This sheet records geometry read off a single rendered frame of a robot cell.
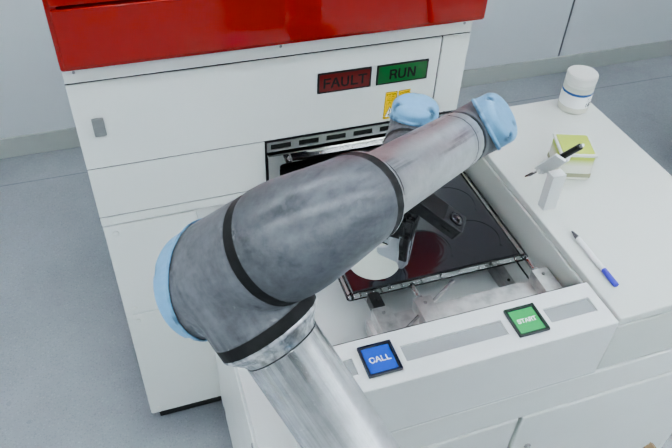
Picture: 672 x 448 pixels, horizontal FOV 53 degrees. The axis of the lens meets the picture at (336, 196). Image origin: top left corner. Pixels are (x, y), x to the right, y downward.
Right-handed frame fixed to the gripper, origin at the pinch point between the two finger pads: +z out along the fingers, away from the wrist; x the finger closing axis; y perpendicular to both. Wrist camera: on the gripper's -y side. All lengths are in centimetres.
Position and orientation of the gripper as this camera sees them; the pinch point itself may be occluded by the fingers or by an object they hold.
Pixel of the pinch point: (405, 263)
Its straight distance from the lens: 127.4
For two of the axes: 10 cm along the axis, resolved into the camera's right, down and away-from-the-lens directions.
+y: -9.5, -2.3, 2.1
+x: -3.1, 6.1, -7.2
